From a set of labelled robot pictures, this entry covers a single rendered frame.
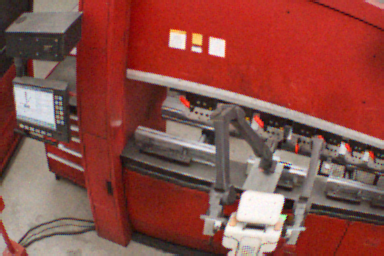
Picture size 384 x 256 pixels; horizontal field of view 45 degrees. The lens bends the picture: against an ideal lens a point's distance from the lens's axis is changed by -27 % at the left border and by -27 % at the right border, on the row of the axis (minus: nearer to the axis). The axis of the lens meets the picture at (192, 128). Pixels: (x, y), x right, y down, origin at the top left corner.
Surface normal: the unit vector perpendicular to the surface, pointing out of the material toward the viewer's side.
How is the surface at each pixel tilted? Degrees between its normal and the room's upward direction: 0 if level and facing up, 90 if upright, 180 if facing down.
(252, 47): 90
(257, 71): 90
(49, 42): 90
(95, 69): 90
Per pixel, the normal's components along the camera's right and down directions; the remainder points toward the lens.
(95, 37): -0.34, 0.58
